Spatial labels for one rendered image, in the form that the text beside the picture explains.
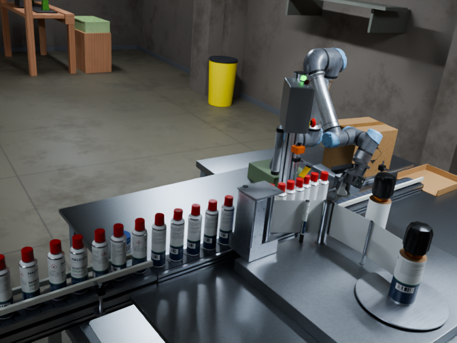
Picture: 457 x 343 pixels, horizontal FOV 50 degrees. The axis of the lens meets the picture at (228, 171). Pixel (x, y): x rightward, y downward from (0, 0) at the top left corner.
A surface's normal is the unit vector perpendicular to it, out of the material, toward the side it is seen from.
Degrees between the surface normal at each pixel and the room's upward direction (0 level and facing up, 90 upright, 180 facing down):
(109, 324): 0
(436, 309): 0
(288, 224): 90
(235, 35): 90
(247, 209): 90
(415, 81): 90
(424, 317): 0
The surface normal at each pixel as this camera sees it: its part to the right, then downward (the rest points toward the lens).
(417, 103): -0.83, 0.15
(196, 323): 0.08, -0.91
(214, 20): 0.54, 0.38
